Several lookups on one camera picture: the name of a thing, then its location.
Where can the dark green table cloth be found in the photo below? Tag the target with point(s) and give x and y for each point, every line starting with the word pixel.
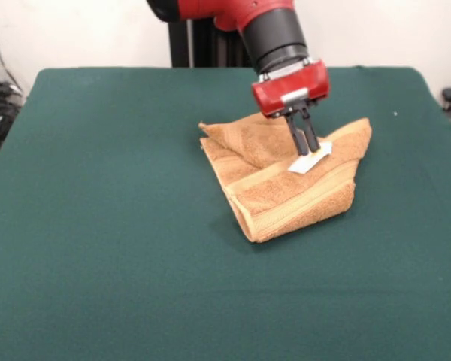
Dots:
pixel 97 244

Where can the tan terry towel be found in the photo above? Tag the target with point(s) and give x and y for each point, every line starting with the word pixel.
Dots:
pixel 285 203

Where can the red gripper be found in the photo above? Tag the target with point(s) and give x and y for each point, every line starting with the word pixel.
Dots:
pixel 289 88

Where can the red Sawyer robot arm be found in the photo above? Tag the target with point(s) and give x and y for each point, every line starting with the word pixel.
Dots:
pixel 274 37

